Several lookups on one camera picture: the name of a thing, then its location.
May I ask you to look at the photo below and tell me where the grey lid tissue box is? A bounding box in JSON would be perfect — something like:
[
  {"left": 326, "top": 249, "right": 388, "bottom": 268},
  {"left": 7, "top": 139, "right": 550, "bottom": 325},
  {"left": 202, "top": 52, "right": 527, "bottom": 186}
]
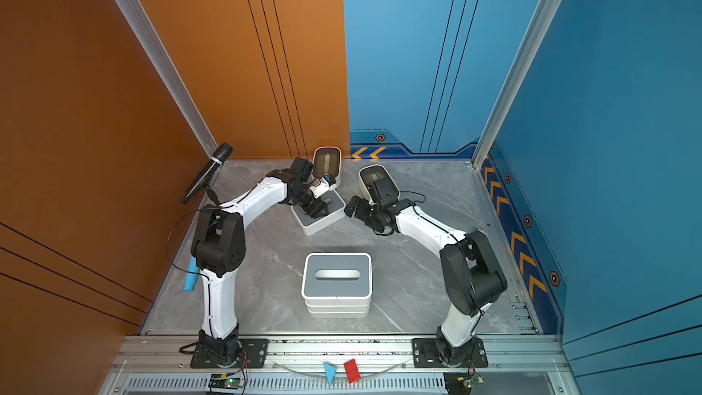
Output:
[
  {"left": 291, "top": 190, "right": 347, "bottom": 236},
  {"left": 305, "top": 300, "right": 371, "bottom": 313},
  {"left": 302, "top": 252, "right": 373, "bottom": 305}
]

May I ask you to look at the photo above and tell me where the cream tissue box angled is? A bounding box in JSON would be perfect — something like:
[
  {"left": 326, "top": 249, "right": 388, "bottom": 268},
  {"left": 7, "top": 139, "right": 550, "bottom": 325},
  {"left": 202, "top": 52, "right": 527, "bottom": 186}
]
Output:
[{"left": 358, "top": 164, "right": 400, "bottom": 205}]

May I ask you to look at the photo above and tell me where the bamboo lid tissue box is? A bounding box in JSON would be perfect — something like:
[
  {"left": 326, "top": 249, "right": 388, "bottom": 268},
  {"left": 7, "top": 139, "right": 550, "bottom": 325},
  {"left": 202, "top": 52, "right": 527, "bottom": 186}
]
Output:
[{"left": 309, "top": 310, "right": 369, "bottom": 319}]

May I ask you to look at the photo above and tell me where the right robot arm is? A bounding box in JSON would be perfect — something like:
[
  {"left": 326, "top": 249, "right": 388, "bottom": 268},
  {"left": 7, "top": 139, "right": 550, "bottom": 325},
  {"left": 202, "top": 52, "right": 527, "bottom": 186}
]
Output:
[{"left": 345, "top": 178, "right": 508, "bottom": 369}]

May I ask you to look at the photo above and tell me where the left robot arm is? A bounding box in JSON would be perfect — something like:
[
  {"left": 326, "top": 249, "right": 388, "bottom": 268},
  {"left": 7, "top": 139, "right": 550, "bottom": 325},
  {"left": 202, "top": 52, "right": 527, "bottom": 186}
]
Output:
[{"left": 191, "top": 155, "right": 341, "bottom": 368}]

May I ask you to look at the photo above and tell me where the cream tissue box rear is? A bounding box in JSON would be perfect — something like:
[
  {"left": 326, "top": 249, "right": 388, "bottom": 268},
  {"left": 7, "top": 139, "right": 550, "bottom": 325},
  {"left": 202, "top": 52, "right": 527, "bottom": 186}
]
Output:
[{"left": 312, "top": 146, "right": 342, "bottom": 189}]

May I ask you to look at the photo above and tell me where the black microphone on stand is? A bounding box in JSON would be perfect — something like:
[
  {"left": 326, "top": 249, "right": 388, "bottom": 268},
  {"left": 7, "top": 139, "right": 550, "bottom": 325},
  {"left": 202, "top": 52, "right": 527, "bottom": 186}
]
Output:
[{"left": 180, "top": 143, "right": 233, "bottom": 206}]

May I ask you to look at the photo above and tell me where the blue microphone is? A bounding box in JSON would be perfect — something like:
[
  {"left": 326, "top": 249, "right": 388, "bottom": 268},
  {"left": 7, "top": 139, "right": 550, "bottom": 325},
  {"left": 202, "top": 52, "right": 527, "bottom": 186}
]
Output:
[{"left": 184, "top": 257, "right": 199, "bottom": 292}]

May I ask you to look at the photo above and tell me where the red block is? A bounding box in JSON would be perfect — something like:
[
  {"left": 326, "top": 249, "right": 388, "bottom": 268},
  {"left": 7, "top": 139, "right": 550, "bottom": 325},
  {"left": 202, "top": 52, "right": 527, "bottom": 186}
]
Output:
[{"left": 344, "top": 358, "right": 362, "bottom": 384}]

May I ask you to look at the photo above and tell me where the blue triangle piece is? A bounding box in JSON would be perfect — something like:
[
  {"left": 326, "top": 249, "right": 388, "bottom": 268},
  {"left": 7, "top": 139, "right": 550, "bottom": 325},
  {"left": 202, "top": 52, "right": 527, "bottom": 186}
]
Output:
[{"left": 324, "top": 362, "right": 337, "bottom": 385}]

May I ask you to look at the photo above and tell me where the right circuit board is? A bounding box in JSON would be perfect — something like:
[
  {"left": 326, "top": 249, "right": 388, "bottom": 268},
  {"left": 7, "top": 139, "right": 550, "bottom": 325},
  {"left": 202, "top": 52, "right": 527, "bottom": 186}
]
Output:
[{"left": 444, "top": 373, "right": 484, "bottom": 395}]

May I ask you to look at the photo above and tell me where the circuit board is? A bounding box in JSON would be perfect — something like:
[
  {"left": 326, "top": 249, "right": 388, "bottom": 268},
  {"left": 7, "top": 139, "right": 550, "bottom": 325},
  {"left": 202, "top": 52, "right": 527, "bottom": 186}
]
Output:
[
  {"left": 207, "top": 373, "right": 248, "bottom": 394},
  {"left": 444, "top": 373, "right": 484, "bottom": 395}
]

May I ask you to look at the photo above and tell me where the left circuit board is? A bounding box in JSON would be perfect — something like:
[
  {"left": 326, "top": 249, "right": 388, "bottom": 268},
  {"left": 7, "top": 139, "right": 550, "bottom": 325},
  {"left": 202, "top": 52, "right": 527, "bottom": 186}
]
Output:
[{"left": 207, "top": 373, "right": 248, "bottom": 394}]

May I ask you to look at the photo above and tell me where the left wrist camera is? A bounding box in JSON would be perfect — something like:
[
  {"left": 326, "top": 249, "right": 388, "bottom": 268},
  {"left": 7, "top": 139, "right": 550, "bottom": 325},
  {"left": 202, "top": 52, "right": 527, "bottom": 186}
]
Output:
[{"left": 308, "top": 174, "right": 336, "bottom": 199}]

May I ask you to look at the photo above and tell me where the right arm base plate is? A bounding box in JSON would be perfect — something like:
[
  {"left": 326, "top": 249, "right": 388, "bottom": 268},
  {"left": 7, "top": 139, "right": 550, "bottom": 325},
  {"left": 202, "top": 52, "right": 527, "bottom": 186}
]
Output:
[{"left": 411, "top": 338, "right": 489, "bottom": 369}]

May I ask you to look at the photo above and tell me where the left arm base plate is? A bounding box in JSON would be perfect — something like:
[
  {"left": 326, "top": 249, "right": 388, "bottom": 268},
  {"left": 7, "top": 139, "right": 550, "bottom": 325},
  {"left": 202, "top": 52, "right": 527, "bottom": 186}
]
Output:
[{"left": 189, "top": 338, "right": 269, "bottom": 369}]

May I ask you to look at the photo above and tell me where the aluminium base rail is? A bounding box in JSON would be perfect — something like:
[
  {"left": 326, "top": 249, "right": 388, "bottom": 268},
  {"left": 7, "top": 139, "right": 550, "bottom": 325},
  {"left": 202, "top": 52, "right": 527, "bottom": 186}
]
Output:
[{"left": 99, "top": 334, "right": 580, "bottom": 394}]

